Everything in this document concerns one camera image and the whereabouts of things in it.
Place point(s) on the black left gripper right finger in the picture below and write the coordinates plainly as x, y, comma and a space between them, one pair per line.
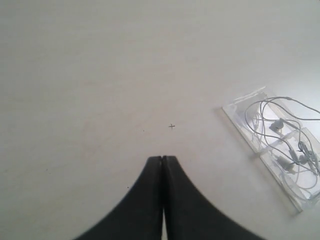
189, 215

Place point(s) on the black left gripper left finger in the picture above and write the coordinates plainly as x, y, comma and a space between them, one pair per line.
139, 215

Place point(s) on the white wired earphones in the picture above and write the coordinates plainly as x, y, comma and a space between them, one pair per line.
300, 166

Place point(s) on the clear plastic storage case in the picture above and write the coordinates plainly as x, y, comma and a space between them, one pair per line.
236, 110

